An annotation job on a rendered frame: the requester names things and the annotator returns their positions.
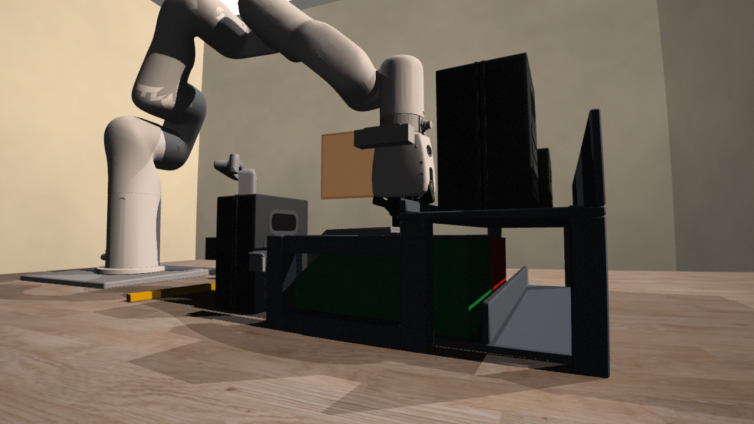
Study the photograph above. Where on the yellow bar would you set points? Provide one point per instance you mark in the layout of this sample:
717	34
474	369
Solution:
154	294

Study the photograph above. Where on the red open bin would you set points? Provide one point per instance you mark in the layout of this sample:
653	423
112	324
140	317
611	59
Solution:
498	261

